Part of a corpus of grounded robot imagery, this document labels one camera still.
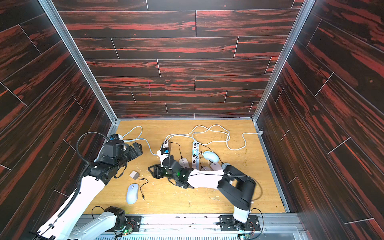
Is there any white power strip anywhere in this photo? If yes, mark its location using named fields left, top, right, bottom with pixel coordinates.
left=192, top=142, right=200, bottom=170

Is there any black usb cable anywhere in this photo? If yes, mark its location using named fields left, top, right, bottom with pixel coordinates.
left=139, top=177, right=150, bottom=200

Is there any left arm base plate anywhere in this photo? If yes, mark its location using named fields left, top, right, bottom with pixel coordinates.
left=106, top=215, right=143, bottom=234

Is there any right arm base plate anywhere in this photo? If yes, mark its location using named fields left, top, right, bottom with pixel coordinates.
left=217, top=215, right=261, bottom=232

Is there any black power strip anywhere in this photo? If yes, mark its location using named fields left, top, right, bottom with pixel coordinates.
left=161, top=141, right=170, bottom=156

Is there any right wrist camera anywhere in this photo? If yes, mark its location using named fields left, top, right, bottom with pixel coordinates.
left=157, top=141, right=170, bottom=167

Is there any white mouse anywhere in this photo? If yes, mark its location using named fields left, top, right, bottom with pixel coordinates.
left=126, top=184, right=139, bottom=205

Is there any pink mouse lower right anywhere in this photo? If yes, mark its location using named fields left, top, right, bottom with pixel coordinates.
left=201, top=167, right=212, bottom=172

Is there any light blue mouse upper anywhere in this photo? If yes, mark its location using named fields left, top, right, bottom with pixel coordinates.
left=203, top=151, right=220, bottom=163

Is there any pink mouse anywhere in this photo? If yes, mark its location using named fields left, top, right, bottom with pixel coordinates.
left=179, top=158, right=190, bottom=168
left=201, top=167, right=212, bottom=172
left=210, top=162, right=223, bottom=171

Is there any light blue mouse right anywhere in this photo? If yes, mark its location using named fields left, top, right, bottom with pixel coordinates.
left=221, top=163, right=230, bottom=170

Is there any light blue mouse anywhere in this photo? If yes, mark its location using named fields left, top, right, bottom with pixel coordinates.
left=221, top=163, right=230, bottom=170
left=203, top=151, right=220, bottom=163

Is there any pink mouse middle right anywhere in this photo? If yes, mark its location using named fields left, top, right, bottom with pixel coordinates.
left=210, top=162, right=223, bottom=171

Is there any white power cable right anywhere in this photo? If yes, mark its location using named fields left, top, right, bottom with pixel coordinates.
left=164, top=124, right=264, bottom=151

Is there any pink charger adapter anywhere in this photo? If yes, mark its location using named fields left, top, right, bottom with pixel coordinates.
left=130, top=171, right=140, bottom=180

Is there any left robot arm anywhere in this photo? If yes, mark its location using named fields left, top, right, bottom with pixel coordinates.
left=35, top=140, right=143, bottom=240

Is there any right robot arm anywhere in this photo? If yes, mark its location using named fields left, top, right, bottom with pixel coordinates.
left=148, top=156, right=256, bottom=229

